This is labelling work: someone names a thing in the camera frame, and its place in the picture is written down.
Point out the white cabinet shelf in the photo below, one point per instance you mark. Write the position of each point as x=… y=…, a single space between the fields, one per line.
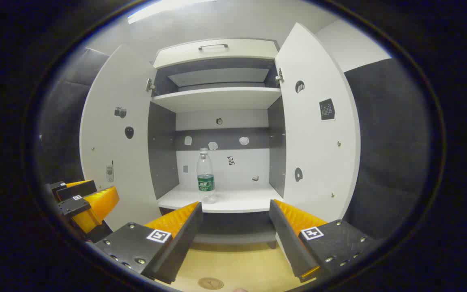
x=217 y=99

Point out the black backdrop cloth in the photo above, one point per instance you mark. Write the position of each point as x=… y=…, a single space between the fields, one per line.
x=391 y=142
x=63 y=113

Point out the clear plastic bottle green label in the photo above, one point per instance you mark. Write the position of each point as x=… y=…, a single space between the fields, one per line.
x=206 y=182

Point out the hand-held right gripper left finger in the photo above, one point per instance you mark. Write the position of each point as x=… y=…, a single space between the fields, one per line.
x=181 y=247

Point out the white cabinet door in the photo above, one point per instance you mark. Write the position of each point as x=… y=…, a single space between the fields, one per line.
x=116 y=162
x=318 y=162

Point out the white cabinet drawer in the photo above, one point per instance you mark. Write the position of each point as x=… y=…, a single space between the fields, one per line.
x=176 y=56

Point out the metal door hinge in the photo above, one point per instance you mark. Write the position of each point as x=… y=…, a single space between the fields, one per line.
x=149 y=85
x=279 y=76

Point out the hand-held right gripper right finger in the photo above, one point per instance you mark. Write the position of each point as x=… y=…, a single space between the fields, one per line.
x=288 y=243

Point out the round brown coaster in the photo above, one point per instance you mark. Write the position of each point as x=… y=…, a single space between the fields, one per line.
x=210 y=283

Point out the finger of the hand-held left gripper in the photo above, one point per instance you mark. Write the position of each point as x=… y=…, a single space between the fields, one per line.
x=75 y=190
x=75 y=205

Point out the white and grey cabinet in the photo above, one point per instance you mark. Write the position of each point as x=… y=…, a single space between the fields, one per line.
x=237 y=200

